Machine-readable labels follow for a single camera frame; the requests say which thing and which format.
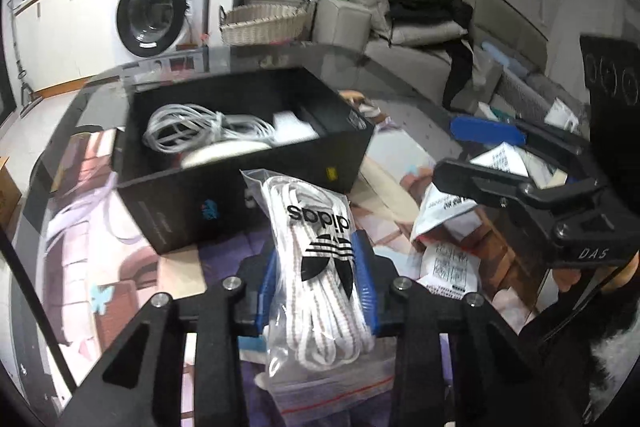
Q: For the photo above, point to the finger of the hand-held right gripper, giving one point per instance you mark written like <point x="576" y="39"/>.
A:
<point x="487" y="131"/>
<point x="480" y="179"/>

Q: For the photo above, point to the black cardboard box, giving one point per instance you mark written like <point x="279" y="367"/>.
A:
<point x="200" y="202"/>

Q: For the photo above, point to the wicker basket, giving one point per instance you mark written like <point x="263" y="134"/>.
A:
<point x="265" y="24"/>

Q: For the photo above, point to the white paper packet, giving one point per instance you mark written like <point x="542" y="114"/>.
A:
<point x="450" y="272"/>
<point x="440" y="213"/>

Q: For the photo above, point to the white counter cabinet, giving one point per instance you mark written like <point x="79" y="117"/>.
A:
<point x="60" y="37"/>

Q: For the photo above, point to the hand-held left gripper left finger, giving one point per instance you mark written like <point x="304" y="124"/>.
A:
<point x="266" y="292"/>

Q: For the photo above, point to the white foam piece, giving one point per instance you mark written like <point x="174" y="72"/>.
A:
<point x="292" y="127"/>

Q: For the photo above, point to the grey sofa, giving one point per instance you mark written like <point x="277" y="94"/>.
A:
<point x="425" y="62"/>

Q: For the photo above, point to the small white box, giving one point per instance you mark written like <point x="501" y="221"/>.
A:
<point x="562" y="114"/>

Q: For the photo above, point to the bag of white shoelaces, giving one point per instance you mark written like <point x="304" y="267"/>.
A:
<point x="310" y="257"/>

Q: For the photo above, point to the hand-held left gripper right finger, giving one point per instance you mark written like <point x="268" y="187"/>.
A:
<point x="366" y="292"/>

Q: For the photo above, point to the black jacket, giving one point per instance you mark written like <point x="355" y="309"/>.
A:
<point x="425" y="2"/>

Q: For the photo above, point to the mop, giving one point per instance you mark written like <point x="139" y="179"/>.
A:
<point x="22" y="72"/>

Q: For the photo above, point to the black trousers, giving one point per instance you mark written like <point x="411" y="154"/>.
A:
<point x="457" y="72"/>

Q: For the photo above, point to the red-edged zip bag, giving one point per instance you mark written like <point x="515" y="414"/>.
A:
<point x="325" y="387"/>

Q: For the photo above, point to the open cardboard box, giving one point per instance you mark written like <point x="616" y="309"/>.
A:
<point x="7" y="192"/>

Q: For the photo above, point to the light blue cloth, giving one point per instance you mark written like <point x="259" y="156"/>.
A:
<point x="505" y="56"/>

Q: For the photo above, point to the person's right hand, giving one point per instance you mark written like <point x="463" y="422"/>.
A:
<point x="567" y="279"/>

